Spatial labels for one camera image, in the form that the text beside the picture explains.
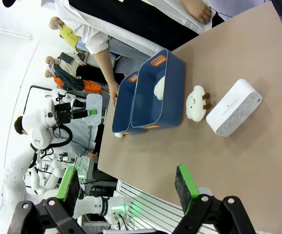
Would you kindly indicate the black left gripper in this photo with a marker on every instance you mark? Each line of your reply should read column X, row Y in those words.
column 63, row 113

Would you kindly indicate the black green-padded right gripper finger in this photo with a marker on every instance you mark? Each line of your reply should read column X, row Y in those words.
column 185, row 187

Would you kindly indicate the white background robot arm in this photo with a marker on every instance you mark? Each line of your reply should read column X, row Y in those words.
column 45, row 178

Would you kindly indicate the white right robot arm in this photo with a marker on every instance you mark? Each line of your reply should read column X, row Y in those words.
column 106, row 207

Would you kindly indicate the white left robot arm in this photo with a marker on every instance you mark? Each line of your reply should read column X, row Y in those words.
column 37, row 131

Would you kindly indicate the person's right forearm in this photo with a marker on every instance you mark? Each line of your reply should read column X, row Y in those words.
column 104, row 65

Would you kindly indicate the white rectangular digital clock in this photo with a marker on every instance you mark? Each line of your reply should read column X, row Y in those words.
column 233, row 107

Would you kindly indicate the person's right hand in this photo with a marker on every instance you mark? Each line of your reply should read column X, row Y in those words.
column 114, row 93

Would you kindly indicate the person's left hand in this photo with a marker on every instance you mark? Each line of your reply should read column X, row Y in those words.
column 199, row 11

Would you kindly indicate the dark-haired bystander in grey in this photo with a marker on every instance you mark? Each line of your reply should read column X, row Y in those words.
column 65, row 139

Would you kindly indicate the small white round object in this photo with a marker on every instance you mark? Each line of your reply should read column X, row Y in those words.
column 118, row 135

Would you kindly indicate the bystander in orange vest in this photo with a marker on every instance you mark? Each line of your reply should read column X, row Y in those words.
column 77, row 84

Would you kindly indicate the white cloud plush brown feet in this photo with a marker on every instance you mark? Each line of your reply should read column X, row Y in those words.
column 195, row 104

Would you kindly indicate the bystander in white shirt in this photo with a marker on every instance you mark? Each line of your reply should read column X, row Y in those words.
column 67, row 62

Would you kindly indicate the white plush toy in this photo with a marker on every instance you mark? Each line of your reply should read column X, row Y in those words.
column 160, row 87

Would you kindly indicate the bystander in yellow shirt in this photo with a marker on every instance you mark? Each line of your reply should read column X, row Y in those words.
column 67, row 31

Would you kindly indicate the person in white coat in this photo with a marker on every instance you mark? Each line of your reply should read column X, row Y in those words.
column 131, row 22

